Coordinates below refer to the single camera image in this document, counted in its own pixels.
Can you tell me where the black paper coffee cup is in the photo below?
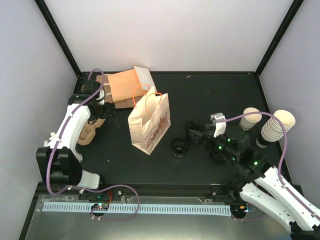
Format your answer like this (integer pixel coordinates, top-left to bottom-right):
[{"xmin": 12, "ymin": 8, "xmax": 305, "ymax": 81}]
[{"xmin": 185, "ymin": 120, "xmax": 203, "ymax": 139}]

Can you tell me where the orange kraft paper bag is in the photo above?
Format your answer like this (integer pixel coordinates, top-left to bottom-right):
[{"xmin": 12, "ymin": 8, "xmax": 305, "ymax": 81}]
[{"xmin": 107, "ymin": 66, "xmax": 155, "ymax": 102}]

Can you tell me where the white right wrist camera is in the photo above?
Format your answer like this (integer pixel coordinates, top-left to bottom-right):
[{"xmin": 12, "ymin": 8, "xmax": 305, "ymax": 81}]
[{"xmin": 210, "ymin": 112, "xmax": 227, "ymax": 138}]

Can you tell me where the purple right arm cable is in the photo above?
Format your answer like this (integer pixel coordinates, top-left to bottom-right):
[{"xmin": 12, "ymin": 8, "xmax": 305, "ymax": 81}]
[{"xmin": 215, "ymin": 112, "xmax": 320, "ymax": 221}]

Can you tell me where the brown pulp cup carrier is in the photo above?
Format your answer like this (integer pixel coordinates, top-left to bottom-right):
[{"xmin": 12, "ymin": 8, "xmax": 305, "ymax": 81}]
[{"xmin": 77, "ymin": 118, "xmax": 105, "ymax": 146}]

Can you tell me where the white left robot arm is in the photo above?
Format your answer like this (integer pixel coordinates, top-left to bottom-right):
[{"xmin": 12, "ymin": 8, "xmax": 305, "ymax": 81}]
[{"xmin": 35, "ymin": 75, "xmax": 115, "ymax": 200}]

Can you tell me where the stack of paper cups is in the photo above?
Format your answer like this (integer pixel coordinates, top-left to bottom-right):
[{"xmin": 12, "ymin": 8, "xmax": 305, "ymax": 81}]
[{"xmin": 256, "ymin": 109, "xmax": 296, "ymax": 148}]

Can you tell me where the brown kraft paper bag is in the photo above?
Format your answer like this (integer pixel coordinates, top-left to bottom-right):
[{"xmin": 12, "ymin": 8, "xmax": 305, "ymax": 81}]
[{"xmin": 96, "ymin": 74, "xmax": 143, "ymax": 109}]

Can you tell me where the printed white paper bag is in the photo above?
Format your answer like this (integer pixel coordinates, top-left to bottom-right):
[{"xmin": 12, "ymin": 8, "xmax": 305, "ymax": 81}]
[{"xmin": 127, "ymin": 86, "xmax": 171, "ymax": 155}]

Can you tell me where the single paper coffee cup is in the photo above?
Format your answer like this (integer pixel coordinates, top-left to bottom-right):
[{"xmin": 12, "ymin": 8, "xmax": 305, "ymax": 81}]
[{"xmin": 239, "ymin": 107, "xmax": 262, "ymax": 131}]

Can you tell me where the white slotted cable rail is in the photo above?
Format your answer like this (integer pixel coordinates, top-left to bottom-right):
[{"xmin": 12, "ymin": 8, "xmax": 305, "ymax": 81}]
[{"xmin": 42, "ymin": 202, "xmax": 232, "ymax": 217}]

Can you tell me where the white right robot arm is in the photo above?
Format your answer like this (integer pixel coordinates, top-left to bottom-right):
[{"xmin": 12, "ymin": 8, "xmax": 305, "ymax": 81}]
[{"xmin": 188, "ymin": 126, "xmax": 320, "ymax": 240}]

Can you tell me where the black plastic cup lid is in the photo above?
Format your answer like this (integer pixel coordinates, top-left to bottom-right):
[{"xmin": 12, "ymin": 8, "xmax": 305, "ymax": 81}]
[{"xmin": 210, "ymin": 149, "xmax": 227, "ymax": 165}]

